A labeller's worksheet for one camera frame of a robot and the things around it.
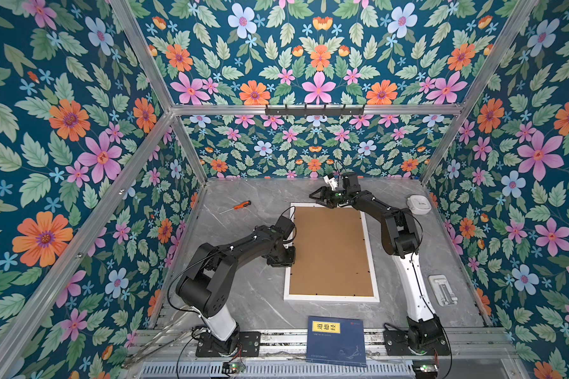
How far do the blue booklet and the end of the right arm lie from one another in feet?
1.42

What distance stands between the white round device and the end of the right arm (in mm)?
320

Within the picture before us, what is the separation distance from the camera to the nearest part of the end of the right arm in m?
0.92

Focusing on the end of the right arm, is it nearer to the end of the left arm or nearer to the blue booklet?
the end of the left arm

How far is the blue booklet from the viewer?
72 cm
